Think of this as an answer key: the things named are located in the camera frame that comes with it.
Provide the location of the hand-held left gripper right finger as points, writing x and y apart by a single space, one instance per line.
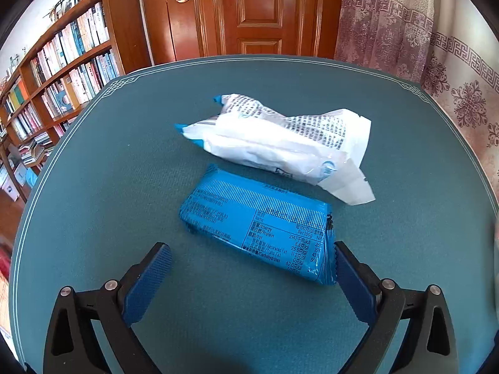
353 280

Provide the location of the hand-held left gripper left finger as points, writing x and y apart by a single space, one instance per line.
150 280

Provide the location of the blue snack packet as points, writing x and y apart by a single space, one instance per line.
253 218

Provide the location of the blue plastic bin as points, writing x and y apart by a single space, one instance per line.
31 178

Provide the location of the white snack packet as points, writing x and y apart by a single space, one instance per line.
273 144

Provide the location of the white waste bin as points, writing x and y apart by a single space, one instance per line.
11 191

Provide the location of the rows of shelved books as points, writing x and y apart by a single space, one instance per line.
74 46

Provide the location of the wooden bookshelf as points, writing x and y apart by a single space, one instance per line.
124 23

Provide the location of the patterned purple curtain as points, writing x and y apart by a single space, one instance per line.
409 27

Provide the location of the wooden door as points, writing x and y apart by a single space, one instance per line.
249 11

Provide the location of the film strip photo frame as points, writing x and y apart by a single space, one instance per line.
65 4

